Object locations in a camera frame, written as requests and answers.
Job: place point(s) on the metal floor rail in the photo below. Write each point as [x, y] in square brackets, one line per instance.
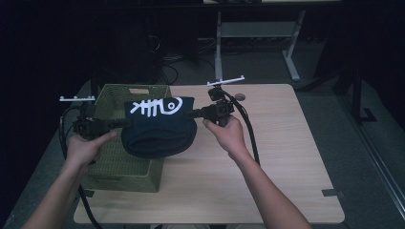
[379, 162]

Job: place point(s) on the black metal stand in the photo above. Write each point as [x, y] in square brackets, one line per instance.
[356, 95]

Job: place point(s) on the person's left hand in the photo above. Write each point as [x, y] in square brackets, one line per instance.
[82, 151]

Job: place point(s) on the green woven basket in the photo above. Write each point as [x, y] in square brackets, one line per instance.
[121, 168]

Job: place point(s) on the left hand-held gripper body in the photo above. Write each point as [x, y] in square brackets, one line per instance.
[90, 125]

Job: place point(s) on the blue fishbone print sweater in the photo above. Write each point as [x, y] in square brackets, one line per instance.
[159, 136]

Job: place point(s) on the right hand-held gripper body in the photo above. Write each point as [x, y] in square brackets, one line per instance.
[219, 109]

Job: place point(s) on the white frame desk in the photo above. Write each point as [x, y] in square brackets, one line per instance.
[254, 29]

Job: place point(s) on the grey tape strip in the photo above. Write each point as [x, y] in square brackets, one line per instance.
[332, 193]

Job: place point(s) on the grey round table grommet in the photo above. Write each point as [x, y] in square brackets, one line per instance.
[239, 97]

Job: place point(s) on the person's right hand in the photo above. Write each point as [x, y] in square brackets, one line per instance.
[230, 136]

